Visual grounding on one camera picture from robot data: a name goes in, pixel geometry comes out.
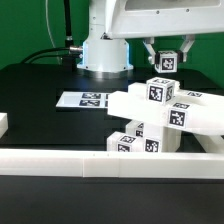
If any white U-shaped obstacle frame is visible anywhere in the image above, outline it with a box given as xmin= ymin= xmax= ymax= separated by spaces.
xmin=0 ymin=112 xmax=224 ymax=179

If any white tag sheet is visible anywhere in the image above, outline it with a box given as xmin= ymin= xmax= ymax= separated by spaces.
xmin=56 ymin=91 xmax=109 ymax=109

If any white chair back part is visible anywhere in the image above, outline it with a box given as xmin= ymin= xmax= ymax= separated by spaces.
xmin=108 ymin=83 xmax=224 ymax=135

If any black cable bundle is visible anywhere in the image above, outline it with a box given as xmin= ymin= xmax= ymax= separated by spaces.
xmin=20 ymin=0 xmax=84 ymax=65

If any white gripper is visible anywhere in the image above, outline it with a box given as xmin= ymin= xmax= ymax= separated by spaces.
xmin=105 ymin=0 xmax=224 ymax=65

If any white thin cable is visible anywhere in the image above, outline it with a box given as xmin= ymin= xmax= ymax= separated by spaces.
xmin=45 ymin=0 xmax=63 ymax=65

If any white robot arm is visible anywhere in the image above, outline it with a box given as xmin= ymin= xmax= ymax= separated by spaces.
xmin=78 ymin=0 xmax=224 ymax=77

